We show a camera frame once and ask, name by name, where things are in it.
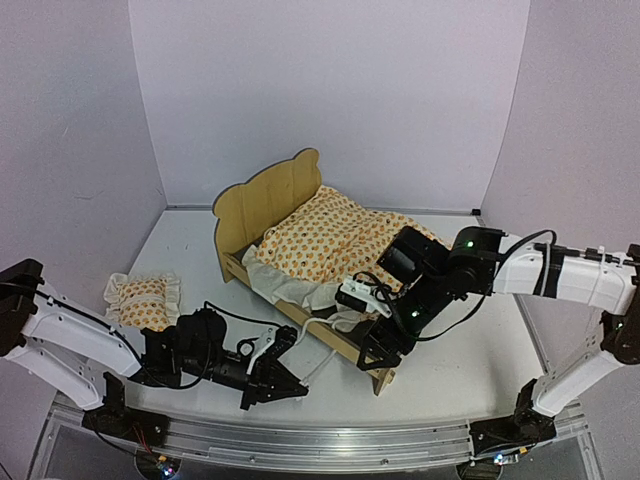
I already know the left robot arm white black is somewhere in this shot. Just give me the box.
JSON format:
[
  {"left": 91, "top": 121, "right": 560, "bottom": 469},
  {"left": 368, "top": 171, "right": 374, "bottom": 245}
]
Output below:
[{"left": 1, "top": 259, "right": 308, "bottom": 437}]

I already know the grey bed mat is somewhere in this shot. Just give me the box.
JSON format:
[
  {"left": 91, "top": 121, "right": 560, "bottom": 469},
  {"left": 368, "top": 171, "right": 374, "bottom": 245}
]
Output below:
[{"left": 305, "top": 314, "right": 373, "bottom": 349}]

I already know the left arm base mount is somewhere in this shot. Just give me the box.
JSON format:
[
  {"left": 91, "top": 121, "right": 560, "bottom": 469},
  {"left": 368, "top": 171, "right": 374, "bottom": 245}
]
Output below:
[{"left": 82, "top": 372, "right": 170, "bottom": 447}]

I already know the small duck print pillow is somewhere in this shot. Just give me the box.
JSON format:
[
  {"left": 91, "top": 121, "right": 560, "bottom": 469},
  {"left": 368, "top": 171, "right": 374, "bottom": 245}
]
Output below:
[{"left": 103, "top": 273, "right": 181, "bottom": 332}]

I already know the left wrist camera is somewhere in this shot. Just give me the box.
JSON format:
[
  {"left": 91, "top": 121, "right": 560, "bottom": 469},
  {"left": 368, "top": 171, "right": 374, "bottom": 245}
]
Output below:
[{"left": 246, "top": 326, "right": 298, "bottom": 374}]

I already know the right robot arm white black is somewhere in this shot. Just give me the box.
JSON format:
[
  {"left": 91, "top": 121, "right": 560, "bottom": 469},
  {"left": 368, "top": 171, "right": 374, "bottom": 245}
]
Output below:
[{"left": 357, "top": 226, "right": 639, "bottom": 443}]

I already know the wooden pet bed frame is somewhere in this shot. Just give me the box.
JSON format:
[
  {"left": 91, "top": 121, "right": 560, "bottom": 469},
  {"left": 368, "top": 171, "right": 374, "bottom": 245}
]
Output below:
[{"left": 212, "top": 148, "right": 395, "bottom": 397}]

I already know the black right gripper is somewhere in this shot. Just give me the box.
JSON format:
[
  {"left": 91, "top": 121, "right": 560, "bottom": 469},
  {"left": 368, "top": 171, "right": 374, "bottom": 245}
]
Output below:
[{"left": 358, "top": 272, "right": 452, "bottom": 372}]

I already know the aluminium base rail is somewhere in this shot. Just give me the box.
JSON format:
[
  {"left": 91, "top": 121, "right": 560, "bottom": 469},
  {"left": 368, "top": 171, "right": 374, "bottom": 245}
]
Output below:
[{"left": 29, "top": 377, "right": 601, "bottom": 480}]

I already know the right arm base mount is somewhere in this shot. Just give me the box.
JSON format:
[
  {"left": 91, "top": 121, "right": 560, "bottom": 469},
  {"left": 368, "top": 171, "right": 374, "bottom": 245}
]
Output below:
[{"left": 469, "top": 380, "right": 556, "bottom": 460}]

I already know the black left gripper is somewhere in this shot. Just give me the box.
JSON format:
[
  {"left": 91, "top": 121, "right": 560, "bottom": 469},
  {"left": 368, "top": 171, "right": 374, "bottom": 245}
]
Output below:
[{"left": 180, "top": 351, "right": 309, "bottom": 412}]

